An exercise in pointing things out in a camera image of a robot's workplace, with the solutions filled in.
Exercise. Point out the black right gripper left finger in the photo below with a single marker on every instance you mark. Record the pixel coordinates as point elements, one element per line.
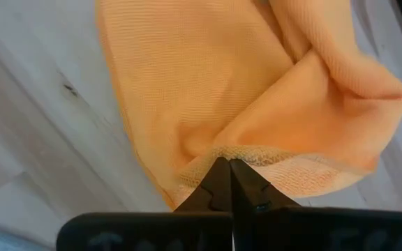
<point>187,230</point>

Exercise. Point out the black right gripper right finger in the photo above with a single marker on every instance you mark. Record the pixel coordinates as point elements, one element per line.
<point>291,230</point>

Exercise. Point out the orange microfiber towel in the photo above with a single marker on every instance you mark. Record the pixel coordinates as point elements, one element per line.
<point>204,87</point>

